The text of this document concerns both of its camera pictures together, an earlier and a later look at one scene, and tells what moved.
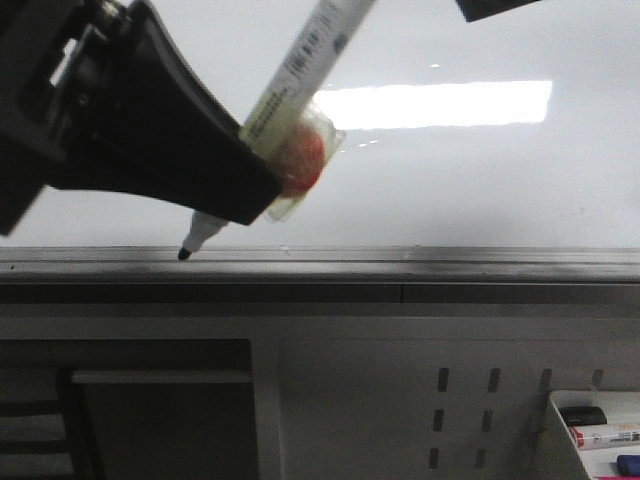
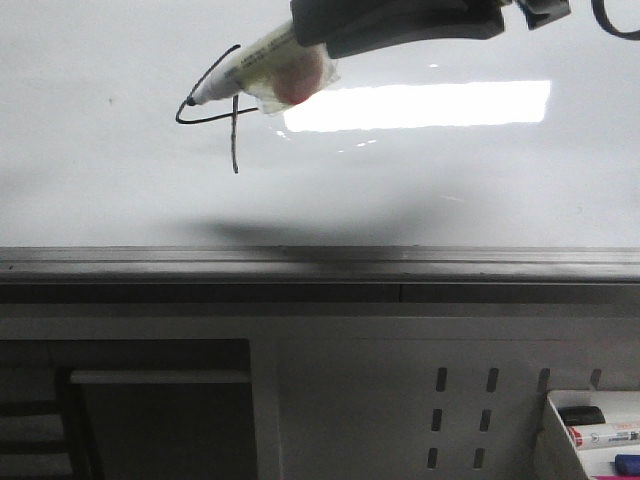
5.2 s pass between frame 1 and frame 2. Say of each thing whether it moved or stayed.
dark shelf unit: stayed
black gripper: moved
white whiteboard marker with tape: moved
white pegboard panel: stayed
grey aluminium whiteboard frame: stayed
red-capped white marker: stayed
